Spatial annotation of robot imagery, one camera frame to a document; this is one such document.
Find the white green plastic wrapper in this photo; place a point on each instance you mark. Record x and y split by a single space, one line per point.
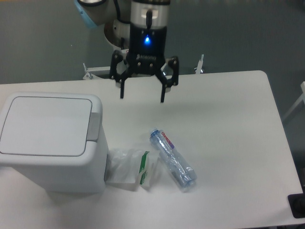
131 167

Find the white frame at right edge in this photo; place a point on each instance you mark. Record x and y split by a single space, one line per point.
296 107

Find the black clamp at table edge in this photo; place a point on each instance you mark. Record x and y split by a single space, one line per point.
297 205

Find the white plastic trash can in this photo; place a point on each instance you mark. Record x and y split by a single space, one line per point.
56 140

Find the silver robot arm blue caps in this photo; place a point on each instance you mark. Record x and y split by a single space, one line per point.
120 14

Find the clear plastic water bottle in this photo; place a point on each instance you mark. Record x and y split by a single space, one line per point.
183 174

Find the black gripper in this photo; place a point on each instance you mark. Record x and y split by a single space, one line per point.
147 52

